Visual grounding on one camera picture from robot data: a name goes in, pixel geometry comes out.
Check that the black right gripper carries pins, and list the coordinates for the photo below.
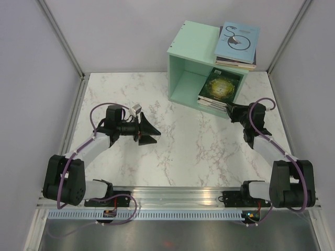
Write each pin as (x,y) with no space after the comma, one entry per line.
(235,110)

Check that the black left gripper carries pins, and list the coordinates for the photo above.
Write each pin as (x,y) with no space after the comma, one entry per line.
(146,129)

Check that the green forest cover book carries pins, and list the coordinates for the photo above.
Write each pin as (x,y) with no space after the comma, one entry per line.
(220,86)

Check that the navy blue book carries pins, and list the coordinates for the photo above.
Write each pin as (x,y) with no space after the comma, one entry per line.
(211,103)

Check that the teal ocean cover book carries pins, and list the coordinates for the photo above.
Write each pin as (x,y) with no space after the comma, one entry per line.
(213,106)

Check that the dark purple galaxy book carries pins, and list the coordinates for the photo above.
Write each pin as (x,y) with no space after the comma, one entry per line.
(254,57)

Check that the light blue SO book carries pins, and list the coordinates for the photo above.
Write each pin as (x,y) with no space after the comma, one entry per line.
(236,41)

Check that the black book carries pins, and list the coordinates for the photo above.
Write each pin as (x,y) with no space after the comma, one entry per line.
(209,100)

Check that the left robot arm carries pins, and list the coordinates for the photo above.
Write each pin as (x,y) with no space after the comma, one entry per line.
(65,181)

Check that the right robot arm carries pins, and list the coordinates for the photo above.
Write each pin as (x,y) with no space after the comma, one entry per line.
(292,182)

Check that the mint green open cabinet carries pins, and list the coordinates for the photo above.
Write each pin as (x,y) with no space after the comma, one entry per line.
(190,60)

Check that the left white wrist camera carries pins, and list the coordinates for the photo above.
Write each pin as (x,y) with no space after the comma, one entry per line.
(135,110)

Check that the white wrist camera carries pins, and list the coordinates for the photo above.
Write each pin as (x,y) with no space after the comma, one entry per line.
(135,110)
(267,108)

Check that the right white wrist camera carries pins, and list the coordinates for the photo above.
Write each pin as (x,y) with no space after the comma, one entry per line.
(267,108)

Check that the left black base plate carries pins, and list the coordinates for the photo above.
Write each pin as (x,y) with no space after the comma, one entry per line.
(121,201)

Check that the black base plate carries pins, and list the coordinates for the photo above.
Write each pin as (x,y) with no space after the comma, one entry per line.
(121,201)
(235,199)

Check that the aluminium rail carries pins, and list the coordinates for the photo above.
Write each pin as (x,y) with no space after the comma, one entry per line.
(154,197)

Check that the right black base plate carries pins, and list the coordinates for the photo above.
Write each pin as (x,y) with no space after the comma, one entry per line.
(235,199)

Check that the white slotted cable duct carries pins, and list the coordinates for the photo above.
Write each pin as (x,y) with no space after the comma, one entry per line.
(123,214)

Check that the right aluminium corner post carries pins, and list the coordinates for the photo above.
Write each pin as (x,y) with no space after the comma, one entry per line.
(290,33)

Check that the aluminium corner post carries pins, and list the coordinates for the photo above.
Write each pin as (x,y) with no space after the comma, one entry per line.
(290,33)
(60,36)

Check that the left aluminium corner post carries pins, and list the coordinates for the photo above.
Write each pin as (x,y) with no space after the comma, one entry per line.
(60,36)

